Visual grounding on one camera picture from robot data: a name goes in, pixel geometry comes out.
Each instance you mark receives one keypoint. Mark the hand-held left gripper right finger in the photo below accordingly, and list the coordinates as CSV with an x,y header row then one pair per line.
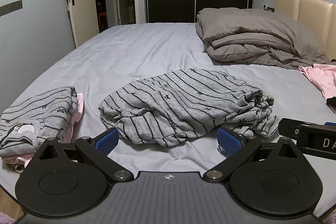
x,y
228,141

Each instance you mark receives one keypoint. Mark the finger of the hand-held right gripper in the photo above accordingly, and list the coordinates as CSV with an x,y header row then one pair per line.
x,y
288,128

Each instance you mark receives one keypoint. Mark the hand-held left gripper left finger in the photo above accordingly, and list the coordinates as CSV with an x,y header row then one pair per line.
x,y
106,141

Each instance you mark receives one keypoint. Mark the grey striped garment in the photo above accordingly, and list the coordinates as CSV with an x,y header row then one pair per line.
x,y
183,98
39,113

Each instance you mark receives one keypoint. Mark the folded pink garment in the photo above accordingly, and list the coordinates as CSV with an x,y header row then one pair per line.
x,y
76,116

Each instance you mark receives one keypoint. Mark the black cloth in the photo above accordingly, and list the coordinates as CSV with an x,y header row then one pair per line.
x,y
332,101

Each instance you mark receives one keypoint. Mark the crumpled pink garment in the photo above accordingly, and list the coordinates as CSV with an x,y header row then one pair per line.
x,y
323,77

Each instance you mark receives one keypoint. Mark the folded grey striped garment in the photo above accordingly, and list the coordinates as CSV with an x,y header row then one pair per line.
x,y
39,113

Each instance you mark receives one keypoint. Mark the grey folded duvet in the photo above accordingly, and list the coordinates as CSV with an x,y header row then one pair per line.
x,y
257,35

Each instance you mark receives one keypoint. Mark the beige padded headboard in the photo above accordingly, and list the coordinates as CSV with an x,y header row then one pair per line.
x,y
309,11

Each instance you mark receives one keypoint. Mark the red stool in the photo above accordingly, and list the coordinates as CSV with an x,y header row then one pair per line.
x,y
103,19

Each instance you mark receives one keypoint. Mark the purple rug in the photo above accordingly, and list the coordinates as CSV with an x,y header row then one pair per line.
x,y
6,218

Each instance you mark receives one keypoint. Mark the small white wall device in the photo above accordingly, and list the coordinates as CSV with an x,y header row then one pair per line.
x,y
266,6

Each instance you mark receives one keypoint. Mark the grey metal wall bracket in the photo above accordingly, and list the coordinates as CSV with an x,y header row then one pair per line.
x,y
10,8

